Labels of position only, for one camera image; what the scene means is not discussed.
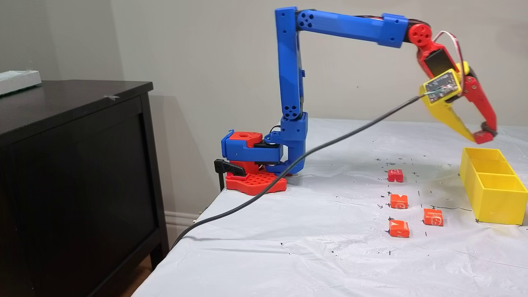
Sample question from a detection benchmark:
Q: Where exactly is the yellow three-compartment box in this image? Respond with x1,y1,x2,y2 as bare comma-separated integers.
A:
459,147,528,226

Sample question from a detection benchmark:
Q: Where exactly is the white plastic table cover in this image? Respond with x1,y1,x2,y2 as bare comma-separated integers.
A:
132,118,528,297

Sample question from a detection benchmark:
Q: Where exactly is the black table clamp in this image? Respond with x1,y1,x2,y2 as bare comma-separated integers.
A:
214,159,248,192

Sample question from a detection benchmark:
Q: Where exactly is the white baseboard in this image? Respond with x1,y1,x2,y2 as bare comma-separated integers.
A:
164,210,203,244

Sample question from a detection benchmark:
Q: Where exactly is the black wooden cabinet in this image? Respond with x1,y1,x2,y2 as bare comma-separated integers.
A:
0,80,170,297

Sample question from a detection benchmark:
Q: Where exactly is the white foam block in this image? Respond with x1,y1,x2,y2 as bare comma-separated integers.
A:
0,70,42,96

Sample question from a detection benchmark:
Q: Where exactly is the camera board on yellow mount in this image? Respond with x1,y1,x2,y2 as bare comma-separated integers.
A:
421,68,462,104

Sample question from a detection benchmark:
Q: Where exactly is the black camera cable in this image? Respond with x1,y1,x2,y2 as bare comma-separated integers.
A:
170,94,427,249

